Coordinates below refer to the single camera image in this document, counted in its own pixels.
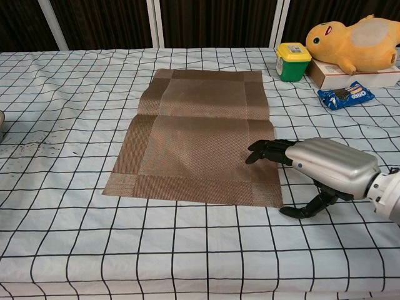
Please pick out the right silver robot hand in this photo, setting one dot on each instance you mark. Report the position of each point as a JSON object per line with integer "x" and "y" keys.
{"x": 334, "y": 168}

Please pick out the brown woven placemat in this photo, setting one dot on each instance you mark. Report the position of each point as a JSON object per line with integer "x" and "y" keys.
{"x": 193, "y": 140}

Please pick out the stainless steel bowl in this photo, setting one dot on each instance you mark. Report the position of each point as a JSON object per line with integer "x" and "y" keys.
{"x": 1, "y": 125}

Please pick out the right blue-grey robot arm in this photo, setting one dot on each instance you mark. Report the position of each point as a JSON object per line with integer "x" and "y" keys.
{"x": 387, "y": 197}

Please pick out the blue cookie packet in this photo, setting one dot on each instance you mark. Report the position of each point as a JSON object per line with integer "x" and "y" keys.
{"x": 345, "y": 95}

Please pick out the white cardboard box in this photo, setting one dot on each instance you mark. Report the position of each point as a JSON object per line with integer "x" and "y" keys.
{"x": 337, "y": 78}

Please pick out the green container with yellow lid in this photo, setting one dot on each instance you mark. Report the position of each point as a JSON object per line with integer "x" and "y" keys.
{"x": 292, "y": 67}

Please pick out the yellow plush toy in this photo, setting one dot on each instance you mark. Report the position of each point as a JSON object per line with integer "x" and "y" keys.
{"x": 353, "y": 43}

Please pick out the white black-checked tablecloth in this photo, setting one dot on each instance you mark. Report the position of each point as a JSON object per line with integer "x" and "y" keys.
{"x": 156, "y": 250}

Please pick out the white double frame post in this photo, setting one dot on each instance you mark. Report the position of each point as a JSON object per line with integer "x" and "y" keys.
{"x": 155, "y": 23}

